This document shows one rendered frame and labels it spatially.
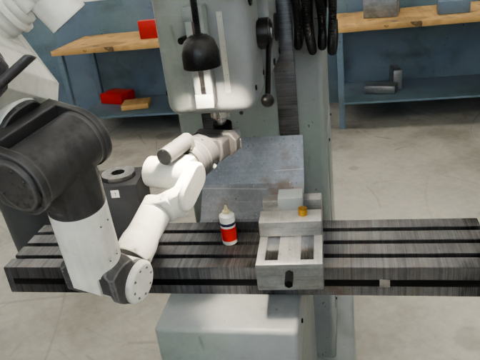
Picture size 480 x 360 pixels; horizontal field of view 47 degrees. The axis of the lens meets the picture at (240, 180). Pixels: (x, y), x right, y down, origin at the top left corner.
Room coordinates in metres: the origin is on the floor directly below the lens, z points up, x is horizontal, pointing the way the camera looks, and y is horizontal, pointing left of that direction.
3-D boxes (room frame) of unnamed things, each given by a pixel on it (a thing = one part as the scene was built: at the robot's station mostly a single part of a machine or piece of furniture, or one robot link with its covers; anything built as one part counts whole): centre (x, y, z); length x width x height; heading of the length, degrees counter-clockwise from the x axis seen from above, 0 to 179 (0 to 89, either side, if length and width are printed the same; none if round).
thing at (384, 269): (1.25, 0.03, 0.89); 1.24 x 0.23 x 0.08; 78
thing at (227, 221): (1.26, 0.05, 0.98); 0.04 x 0.04 x 0.11
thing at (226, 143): (1.17, 0.07, 1.23); 0.13 x 0.12 x 0.10; 63
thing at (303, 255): (1.18, -0.11, 0.98); 0.35 x 0.15 x 0.11; 170
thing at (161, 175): (1.07, 0.13, 1.24); 0.11 x 0.11 x 0.11; 63
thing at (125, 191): (1.35, 0.37, 1.03); 0.22 x 0.12 x 0.20; 85
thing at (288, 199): (1.21, -0.12, 1.04); 0.06 x 0.05 x 0.06; 80
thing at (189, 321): (1.25, 0.03, 0.79); 0.50 x 0.35 x 0.12; 168
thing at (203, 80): (1.14, 0.05, 1.44); 0.04 x 0.04 x 0.21; 78
